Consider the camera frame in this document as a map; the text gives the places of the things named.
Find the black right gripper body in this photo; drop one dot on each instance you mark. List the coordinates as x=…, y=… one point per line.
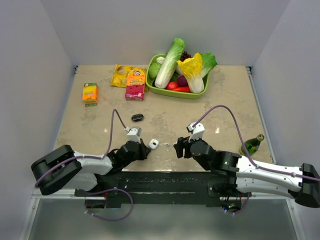
x=187, y=154

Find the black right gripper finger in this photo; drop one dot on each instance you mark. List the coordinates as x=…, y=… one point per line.
x=179, y=149
x=182, y=140

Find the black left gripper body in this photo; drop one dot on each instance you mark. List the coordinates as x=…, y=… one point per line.
x=137, y=156

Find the white earbud charging case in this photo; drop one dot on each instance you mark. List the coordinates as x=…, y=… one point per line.
x=153, y=144

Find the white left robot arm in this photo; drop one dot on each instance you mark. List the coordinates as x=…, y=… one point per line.
x=65, y=168

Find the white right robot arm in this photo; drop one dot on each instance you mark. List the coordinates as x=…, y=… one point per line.
x=244, y=175

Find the orange toy carrot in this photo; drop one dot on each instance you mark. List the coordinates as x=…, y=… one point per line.
x=183, y=89

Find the green plastic tray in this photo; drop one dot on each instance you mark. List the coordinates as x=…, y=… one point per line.
x=169, y=93

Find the red toy tomato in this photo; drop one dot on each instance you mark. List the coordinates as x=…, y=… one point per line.
x=172, y=85

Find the purple toy onion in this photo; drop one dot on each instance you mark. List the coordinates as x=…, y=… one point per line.
x=182, y=82

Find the red snack box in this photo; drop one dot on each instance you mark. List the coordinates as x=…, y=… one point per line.
x=135, y=87

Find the green glass bottle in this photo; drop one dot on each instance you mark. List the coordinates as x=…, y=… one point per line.
x=252, y=145

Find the orange sponge pack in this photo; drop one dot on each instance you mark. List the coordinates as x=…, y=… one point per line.
x=90, y=94

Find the yellow napa cabbage toy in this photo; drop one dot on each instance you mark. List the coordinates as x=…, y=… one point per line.
x=191, y=69

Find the green round toy vegetable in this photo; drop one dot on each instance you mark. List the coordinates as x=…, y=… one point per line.
x=154, y=69

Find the green napa cabbage toy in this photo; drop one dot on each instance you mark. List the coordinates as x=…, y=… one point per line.
x=169, y=64

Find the yellow chips bag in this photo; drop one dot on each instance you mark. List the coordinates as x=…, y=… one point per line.
x=121, y=72

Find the green lettuce leaf toy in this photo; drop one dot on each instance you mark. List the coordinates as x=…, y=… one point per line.
x=208, y=63

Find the white toy garlic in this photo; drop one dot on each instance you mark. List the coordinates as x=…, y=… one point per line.
x=160, y=60

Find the dark toy grapes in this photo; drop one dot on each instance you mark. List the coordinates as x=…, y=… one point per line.
x=185, y=56

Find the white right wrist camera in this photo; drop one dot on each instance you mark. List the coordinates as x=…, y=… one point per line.
x=196, y=131

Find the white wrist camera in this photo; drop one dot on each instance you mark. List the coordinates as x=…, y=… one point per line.
x=134, y=133
x=196, y=131

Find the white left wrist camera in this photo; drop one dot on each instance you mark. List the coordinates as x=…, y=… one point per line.
x=134, y=133

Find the black base frame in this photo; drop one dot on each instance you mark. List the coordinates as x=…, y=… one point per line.
x=168, y=188

